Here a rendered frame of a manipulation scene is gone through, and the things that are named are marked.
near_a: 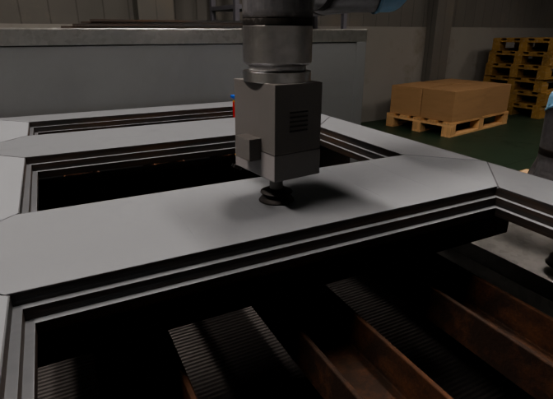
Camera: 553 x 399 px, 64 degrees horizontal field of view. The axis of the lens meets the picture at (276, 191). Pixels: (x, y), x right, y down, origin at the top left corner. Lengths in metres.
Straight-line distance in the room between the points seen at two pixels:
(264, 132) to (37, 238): 0.25
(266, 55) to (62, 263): 0.28
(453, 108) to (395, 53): 1.22
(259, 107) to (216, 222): 0.13
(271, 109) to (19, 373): 0.31
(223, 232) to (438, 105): 4.66
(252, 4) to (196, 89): 0.86
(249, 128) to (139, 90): 0.81
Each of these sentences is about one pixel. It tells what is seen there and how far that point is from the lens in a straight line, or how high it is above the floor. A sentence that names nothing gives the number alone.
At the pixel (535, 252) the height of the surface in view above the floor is 0.68.
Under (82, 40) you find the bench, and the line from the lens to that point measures 1.26.
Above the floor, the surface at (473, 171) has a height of 0.85.
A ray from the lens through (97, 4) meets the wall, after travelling 4.07.
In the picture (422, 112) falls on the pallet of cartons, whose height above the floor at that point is 0.21.
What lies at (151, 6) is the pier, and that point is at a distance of 4.02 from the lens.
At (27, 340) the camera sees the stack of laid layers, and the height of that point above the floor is 0.83.
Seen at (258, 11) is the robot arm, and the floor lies 1.06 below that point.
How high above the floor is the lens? 1.04
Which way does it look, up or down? 20 degrees down
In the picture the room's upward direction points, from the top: straight up
